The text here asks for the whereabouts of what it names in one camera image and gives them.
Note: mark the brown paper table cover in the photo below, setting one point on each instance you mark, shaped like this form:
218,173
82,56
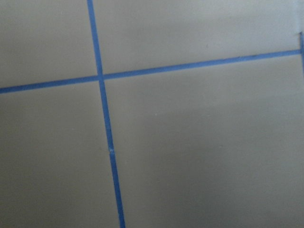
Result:
151,113

